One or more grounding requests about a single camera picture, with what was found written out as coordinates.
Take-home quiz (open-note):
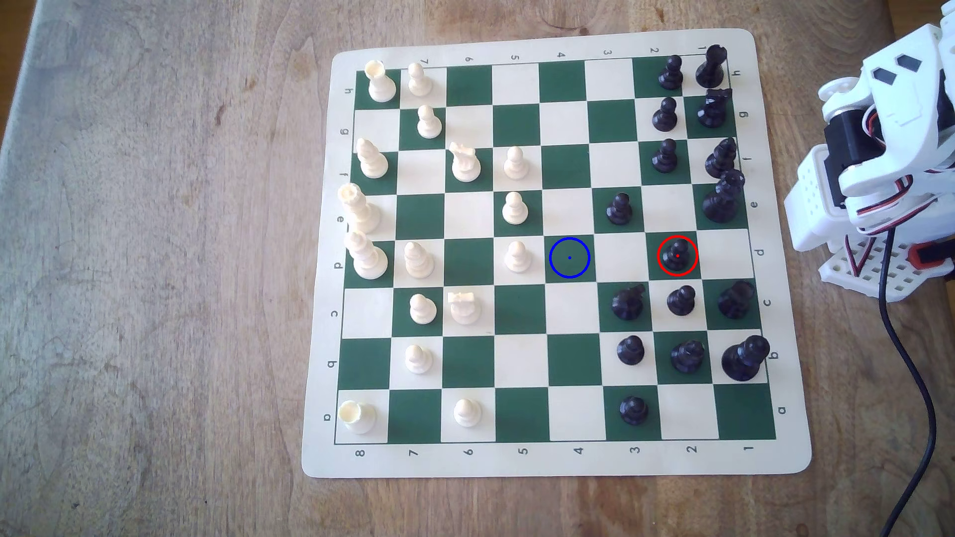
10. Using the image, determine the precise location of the white perforated robot base housing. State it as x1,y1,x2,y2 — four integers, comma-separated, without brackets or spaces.
782,144,858,254

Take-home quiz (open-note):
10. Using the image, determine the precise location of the white knight chess piece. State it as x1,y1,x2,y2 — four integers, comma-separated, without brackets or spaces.
449,143,482,183
448,291,482,325

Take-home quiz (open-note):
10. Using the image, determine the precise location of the white king chess piece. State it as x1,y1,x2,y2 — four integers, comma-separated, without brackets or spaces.
344,230,389,280

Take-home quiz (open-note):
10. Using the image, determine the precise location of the white queen chess piece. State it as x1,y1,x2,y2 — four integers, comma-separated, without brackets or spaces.
337,182,382,234

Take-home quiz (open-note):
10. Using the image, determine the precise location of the white bishop chess piece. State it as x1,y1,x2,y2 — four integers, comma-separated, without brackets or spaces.
356,138,389,179

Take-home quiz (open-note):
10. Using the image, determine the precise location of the black knight chess piece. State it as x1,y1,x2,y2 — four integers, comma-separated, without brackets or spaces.
611,283,648,322
697,88,734,128

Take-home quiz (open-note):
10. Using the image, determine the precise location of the white rook chess piece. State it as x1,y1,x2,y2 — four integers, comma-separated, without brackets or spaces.
338,400,377,435
364,60,398,104

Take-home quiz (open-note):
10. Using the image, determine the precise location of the green and cream chess mat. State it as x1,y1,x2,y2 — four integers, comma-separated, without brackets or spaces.
300,28,813,479

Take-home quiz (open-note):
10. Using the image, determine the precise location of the black bishop chess piece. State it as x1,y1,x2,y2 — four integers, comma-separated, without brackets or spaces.
670,340,706,375
718,279,756,320
705,137,739,179

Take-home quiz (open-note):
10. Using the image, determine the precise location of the black king chess piece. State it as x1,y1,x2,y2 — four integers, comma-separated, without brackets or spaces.
721,335,771,383

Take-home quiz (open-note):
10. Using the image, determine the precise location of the black rook chess piece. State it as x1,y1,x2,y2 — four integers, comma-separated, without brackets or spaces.
695,44,729,88

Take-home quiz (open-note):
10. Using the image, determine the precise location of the white pawn beside queen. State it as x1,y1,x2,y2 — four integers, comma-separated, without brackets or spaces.
403,241,435,279

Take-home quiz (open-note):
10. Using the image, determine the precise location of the red table clamp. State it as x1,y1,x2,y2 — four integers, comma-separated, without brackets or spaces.
906,240,955,281

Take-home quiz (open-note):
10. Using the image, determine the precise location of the red white black servo wire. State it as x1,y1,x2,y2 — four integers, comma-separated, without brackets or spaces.
854,174,943,219
847,235,881,278

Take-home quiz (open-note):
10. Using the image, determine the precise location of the black cable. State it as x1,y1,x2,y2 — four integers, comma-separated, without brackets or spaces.
877,226,938,537

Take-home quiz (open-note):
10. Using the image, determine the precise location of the white perforated base plate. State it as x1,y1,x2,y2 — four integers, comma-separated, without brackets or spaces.
818,235,950,304

